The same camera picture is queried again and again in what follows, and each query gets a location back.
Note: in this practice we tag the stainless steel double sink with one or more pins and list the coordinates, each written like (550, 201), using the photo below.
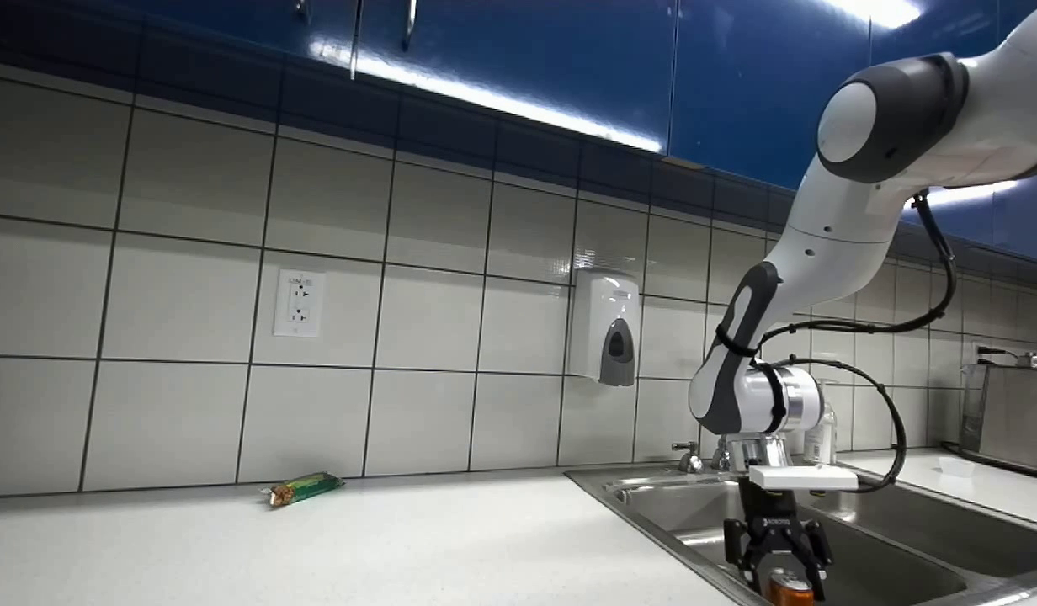
(665, 508)

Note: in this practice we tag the white wall power outlet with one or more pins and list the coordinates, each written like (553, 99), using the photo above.
(301, 304)

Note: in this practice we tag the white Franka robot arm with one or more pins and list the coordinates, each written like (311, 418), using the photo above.
(856, 213)

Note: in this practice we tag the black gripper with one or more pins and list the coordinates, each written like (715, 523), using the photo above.
(776, 509)

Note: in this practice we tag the blue wall cabinets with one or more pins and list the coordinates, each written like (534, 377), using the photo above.
(521, 55)

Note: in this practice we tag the stainless steel countertop appliance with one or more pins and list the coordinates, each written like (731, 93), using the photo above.
(1012, 415)

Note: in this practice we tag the white wall soap dispenser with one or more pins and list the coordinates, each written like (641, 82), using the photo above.
(603, 325)

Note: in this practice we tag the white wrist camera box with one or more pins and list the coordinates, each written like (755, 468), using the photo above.
(800, 477)

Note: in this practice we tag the small green wrapped item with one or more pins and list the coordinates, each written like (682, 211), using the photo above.
(303, 488)

